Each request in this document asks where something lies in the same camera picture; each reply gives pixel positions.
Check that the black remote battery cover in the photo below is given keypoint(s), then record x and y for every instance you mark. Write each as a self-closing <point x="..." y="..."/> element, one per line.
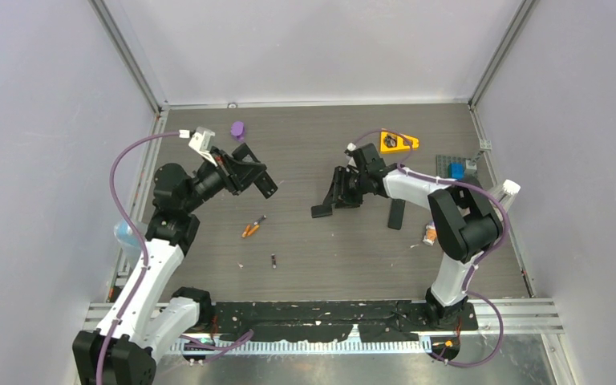
<point x="319" y="211"/>

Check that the grey lego technic beam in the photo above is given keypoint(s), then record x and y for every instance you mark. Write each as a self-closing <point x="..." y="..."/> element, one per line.
<point x="477" y="158"/>

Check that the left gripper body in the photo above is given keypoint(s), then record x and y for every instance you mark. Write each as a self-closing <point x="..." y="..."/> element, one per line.
<point x="225" y="170"/>

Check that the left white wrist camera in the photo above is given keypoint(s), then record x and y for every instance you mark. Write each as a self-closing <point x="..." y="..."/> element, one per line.
<point x="199" y="140"/>

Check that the purple plastic cap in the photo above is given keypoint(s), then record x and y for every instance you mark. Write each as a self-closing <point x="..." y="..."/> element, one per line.
<point x="237" y="131"/>

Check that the grey lego baseplate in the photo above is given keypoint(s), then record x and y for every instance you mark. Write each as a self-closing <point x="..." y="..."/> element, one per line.
<point x="442" y="162"/>

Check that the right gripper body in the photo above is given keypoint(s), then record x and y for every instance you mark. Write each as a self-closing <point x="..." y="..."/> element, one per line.
<point x="355" y="188"/>

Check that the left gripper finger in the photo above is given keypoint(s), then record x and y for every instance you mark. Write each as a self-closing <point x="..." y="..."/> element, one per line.
<point x="245" y="162"/>
<point x="261" y="179"/>

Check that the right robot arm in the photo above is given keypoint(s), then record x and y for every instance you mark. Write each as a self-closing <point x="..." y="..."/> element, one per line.
<point x="464" y="215"/>

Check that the yellow triangular toy block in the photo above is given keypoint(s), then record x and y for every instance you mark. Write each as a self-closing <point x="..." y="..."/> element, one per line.
<point x="391" y="143"/>

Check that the blue lego brick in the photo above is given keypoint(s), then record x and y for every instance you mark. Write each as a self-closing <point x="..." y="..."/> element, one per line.
<point x="456" y="171"/>

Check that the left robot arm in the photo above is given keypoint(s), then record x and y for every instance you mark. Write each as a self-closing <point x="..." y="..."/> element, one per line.
<point x="130" y="340"/>

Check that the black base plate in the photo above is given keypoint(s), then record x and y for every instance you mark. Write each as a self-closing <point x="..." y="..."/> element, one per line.
<point x="376" y="321"/>

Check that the small ice cream toy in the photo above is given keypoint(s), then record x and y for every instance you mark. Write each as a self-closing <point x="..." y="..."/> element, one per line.
<point x="430" y="235"/>

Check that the black silver AAA battery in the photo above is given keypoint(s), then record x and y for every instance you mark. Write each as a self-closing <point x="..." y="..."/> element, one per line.
<point x="260" y="219"/>

